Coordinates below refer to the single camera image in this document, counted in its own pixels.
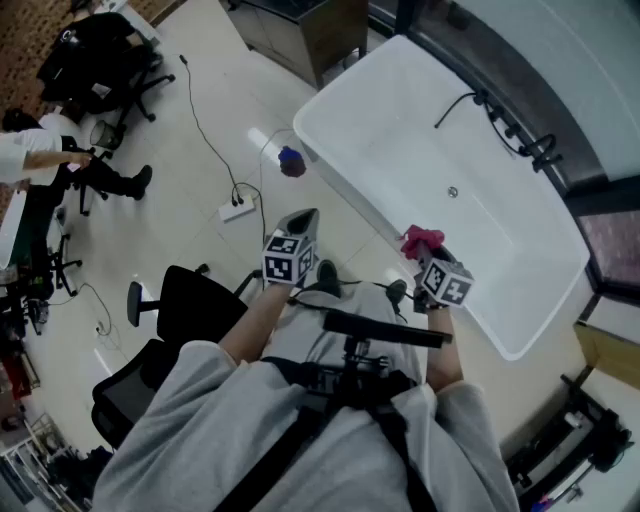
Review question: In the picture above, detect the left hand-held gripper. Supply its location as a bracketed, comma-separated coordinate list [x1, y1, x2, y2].
[261, 207, 321, 289]

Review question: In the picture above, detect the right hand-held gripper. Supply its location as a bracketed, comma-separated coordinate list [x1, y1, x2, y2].
[412, 243, 475, 314]

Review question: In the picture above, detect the red cleaning cloth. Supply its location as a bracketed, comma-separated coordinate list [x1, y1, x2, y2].
[399, 224, 446, 260]

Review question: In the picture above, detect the white bathtub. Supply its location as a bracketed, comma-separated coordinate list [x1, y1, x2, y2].
[292, 33, 592, 362]

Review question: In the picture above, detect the person's right forearm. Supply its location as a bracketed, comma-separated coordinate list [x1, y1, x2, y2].
[424, 304, 466, 391]

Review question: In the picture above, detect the person's left forearm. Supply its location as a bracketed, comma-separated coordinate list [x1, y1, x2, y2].
[218, 282, 296, 362]

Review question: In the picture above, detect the person's left black shoe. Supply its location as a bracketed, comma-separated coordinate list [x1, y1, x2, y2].
[316, 259, 342, 296]

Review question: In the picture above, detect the white power strip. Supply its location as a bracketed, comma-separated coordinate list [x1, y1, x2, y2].
[218, 195, 256, 224]

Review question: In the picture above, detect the blue purple plastic object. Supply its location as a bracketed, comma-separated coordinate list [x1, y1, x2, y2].
[277, 145, 306, 177]

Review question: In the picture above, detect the black faucet mixer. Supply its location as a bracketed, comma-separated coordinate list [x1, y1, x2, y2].
[519, 133, 565, 174]

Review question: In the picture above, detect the grey long-sleeved shirt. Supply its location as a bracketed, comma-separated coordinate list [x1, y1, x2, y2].
[92, 282, 521, 512]

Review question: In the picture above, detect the black metal stand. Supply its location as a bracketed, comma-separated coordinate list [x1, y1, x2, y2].
[502, 372, 635, 501]

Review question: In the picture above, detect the black wheeled office chair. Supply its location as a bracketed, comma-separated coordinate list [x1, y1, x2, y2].
[112, 47, 177, 126]

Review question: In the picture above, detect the brown wooden cabinet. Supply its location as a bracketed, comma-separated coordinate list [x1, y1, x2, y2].
[227, 0, 370, 90]

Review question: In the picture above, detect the black chest camera mount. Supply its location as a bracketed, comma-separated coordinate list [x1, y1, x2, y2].
[214, 309, 454, 512]

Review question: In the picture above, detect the black floor cable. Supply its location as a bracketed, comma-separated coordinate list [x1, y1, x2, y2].
[178, 53, 244, 204]

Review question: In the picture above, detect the black shower hose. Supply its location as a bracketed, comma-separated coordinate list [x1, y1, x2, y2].
[491, 113, 517, 159]

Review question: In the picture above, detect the wire mesh wastebasket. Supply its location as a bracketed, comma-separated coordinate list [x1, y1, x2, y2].
[89, 119, 124, 150]

